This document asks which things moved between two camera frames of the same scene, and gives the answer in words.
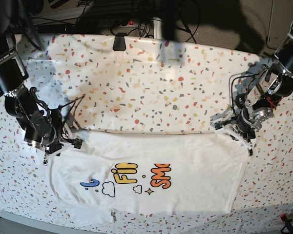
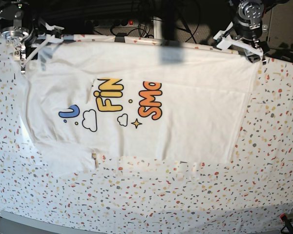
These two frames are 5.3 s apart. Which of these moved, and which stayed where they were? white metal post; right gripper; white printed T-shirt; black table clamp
Moved: right gripper; white printed T-shirt
Stayed: black table clamp; white metal post
